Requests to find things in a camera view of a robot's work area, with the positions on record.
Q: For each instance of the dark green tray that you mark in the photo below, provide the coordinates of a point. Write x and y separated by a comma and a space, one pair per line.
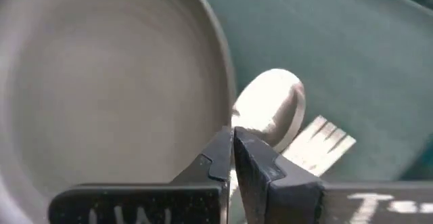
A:
338, 48

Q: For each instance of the dark grey round plate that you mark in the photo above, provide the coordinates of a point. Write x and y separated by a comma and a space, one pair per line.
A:
101, 82

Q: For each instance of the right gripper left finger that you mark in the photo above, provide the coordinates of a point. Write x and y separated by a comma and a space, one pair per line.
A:
135, 203

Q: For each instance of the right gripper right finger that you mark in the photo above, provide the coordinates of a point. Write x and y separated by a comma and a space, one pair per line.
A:
287, 200

